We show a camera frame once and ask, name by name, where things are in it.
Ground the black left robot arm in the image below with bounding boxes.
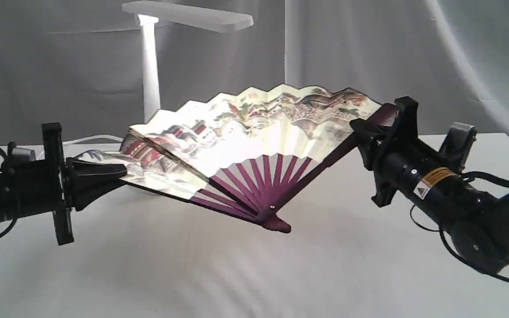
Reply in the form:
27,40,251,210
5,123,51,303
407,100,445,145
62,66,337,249
0,122,127,245

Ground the white desk lamp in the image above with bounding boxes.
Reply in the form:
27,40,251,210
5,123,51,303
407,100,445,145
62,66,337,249
122,0,254,124

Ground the white backdrop curtain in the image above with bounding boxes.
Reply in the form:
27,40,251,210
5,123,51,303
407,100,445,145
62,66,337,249
0,0,509,144

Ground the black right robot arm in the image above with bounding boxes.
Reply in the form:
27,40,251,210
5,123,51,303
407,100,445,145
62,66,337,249
350,96,509,283

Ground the thin white cable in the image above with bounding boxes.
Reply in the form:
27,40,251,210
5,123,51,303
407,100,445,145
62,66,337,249
36,134,125,159

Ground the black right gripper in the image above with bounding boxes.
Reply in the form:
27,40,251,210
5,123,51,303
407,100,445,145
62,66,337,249
349,96,418,208

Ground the painted paper folding fan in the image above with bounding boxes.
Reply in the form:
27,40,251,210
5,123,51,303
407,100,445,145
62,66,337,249
78,84,398,233

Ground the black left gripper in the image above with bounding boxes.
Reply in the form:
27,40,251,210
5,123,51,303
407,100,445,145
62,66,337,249
41,122,127,246

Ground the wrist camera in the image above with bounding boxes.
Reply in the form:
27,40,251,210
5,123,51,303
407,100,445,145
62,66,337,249
438,121,478,174
5,141,36,166

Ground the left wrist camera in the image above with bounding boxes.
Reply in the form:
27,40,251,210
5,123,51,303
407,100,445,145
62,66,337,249
5,141,36,166

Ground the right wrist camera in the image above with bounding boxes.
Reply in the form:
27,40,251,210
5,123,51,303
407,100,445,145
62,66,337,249
438,121,478,174

